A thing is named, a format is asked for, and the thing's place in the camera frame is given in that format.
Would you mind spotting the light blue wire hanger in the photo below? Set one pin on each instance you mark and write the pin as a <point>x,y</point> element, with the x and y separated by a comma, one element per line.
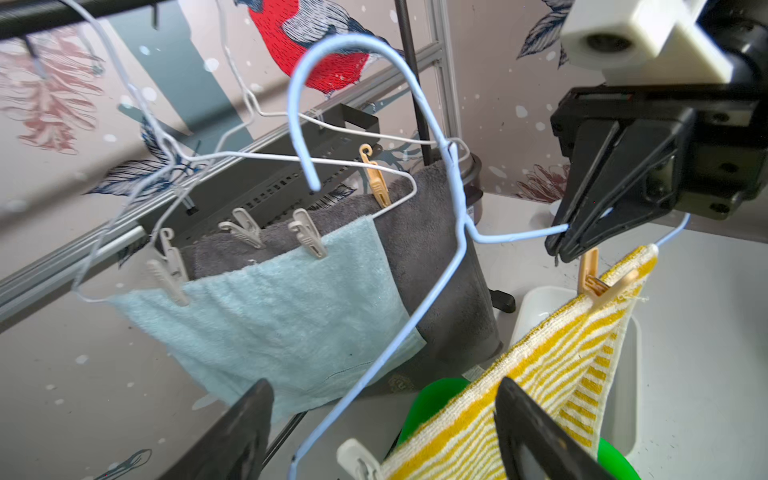
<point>464,225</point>

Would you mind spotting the silver rice cooker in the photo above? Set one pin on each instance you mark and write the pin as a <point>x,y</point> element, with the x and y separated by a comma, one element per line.
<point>471,169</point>

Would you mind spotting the white plastic tray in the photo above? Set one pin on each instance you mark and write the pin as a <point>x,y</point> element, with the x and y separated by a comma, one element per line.
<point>620,423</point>

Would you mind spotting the beige clothespin blue towel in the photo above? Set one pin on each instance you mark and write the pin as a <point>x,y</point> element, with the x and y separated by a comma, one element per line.
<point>170,272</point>
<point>307,233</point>

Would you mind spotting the yellow striped towel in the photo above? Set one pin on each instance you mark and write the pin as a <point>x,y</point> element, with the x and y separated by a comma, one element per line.
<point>566,364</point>

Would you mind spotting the black clothes rack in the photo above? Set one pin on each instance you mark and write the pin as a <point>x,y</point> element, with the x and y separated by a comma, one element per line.
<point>70,264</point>

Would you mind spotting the white wire hanger front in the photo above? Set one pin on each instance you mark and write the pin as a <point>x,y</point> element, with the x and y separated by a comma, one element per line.
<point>240,162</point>

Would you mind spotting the orange clothespin on grey towel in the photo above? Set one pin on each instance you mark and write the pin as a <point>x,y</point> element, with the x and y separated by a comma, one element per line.
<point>376,179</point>

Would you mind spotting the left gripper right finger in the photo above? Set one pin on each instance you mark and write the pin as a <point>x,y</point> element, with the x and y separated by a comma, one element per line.
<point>532,445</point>

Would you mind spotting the green plastic basket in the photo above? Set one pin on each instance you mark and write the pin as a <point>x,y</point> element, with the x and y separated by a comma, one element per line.
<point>435,396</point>

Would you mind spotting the light blue towel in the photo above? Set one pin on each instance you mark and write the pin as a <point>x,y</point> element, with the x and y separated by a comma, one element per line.
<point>311,327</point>

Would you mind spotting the beige clothespin grey towel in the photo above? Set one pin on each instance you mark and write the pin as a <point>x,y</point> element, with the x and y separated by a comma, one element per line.
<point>244,228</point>

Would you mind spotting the dark grey towel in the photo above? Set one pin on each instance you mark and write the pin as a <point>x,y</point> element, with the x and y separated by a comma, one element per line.
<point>419,240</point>

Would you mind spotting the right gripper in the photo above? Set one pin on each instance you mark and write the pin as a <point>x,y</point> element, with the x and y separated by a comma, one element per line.
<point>646,151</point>

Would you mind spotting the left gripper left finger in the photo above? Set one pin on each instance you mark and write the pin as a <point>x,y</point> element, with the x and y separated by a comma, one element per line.
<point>235,446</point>

